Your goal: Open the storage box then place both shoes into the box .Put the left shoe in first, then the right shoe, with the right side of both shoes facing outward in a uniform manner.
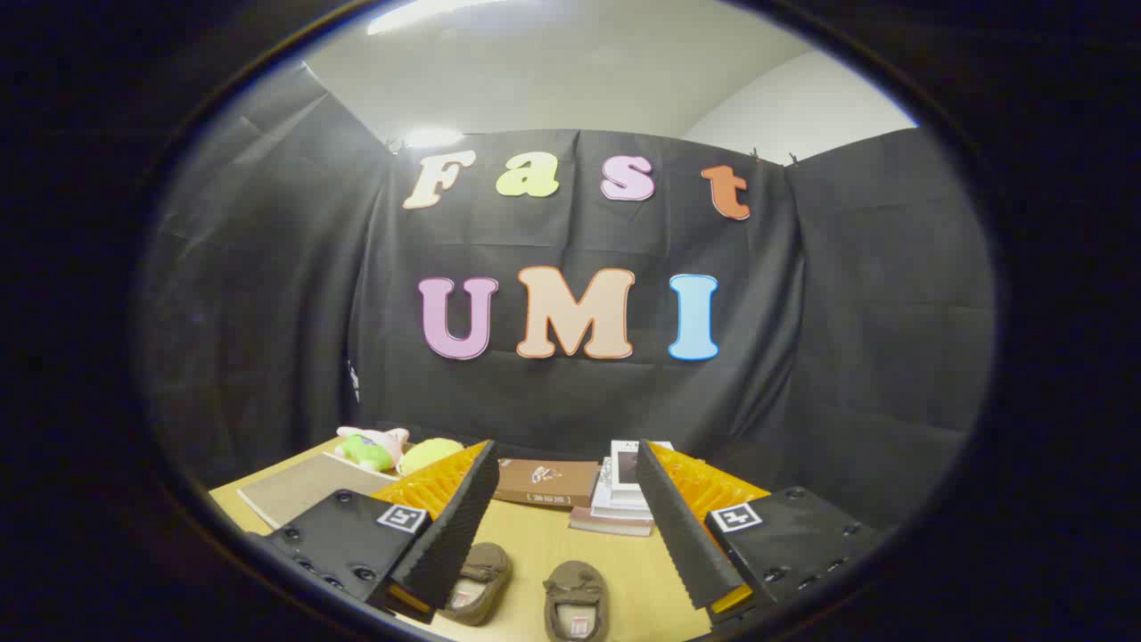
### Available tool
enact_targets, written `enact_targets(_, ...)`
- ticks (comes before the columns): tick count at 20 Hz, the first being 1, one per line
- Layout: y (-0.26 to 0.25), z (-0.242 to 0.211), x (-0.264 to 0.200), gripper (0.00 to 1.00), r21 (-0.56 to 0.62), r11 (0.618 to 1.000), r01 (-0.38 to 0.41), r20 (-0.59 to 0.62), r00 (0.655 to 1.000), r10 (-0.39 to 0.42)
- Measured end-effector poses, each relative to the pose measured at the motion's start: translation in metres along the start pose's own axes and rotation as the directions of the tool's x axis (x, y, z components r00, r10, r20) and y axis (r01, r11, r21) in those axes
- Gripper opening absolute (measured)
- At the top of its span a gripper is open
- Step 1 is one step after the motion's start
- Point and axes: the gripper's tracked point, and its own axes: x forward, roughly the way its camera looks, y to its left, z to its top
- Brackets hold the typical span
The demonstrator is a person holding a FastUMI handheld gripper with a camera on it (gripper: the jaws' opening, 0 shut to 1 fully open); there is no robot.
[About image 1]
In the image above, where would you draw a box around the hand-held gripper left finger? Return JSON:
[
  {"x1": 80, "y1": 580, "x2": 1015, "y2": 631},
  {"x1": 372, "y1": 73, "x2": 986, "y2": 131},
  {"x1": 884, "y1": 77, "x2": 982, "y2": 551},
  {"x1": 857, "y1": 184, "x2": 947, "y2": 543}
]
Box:
[{"x1": 250, "y1": 439, "x2": 502, "y2": 625}]

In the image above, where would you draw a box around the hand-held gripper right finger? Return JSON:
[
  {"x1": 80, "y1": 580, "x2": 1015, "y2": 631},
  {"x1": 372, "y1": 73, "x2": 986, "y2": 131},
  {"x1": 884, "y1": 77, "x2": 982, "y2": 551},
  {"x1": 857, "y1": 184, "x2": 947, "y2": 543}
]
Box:
[{"x1": 635, "y1": 439, "x2": 885, "y2": 630}]

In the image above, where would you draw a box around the brown fuzzy shoe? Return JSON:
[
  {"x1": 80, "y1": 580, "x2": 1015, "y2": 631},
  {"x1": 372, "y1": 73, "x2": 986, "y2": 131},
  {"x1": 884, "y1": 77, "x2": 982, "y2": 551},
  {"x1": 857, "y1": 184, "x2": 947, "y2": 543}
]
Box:
[
  {"x1": 437, "y1": 542, "x2": 513, "y2": 627},
  {"x1": 542, "y1": 560, "x2": 612, "y2": 642}
]

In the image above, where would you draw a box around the plain white book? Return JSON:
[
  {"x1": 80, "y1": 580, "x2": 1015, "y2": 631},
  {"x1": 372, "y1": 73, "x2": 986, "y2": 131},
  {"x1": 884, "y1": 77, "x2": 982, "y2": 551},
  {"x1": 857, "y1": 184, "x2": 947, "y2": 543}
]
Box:
[{"x1": 590, "y1": 457, "x2": 656, "y2": 523}]

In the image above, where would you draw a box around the pale pink book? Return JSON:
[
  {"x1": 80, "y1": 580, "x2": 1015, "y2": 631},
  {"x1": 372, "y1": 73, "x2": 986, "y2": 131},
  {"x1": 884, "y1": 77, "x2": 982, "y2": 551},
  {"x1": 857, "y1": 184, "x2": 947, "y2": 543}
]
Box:
[{"x1": 569, "y1": 506, "x2": 656, "y2": 538}]

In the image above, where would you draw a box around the yellow plush toy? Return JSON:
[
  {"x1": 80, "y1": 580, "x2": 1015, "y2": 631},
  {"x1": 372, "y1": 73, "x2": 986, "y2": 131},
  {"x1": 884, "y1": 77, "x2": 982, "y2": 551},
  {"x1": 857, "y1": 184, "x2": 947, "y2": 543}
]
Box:
[{"x1": 397, "y1": 437, "x2": 466, "y2": 476}]

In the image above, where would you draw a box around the brown book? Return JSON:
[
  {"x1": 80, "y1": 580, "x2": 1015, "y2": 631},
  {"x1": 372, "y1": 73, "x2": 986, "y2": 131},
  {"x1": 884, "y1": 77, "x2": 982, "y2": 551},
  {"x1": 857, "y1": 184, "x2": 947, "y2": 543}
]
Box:
[{"x1": 493, "y1": 457, "x2": 601, "y2": 509}]

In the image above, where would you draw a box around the green and pink plush toy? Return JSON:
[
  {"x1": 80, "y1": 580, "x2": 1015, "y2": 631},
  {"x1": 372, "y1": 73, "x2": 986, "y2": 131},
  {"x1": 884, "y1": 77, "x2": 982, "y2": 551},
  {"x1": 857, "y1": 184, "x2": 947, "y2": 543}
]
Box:
[{"x1": 334, "y1": 426, "x2": 411, "y2": 473}]

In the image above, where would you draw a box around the long ceiling light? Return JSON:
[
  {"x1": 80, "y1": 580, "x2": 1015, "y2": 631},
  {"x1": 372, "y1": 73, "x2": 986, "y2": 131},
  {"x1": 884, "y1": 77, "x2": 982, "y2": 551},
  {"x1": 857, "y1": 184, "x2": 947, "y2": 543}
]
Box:
[{"x1": 367, "y1": 0, "x2": 513, "y2": 37}]

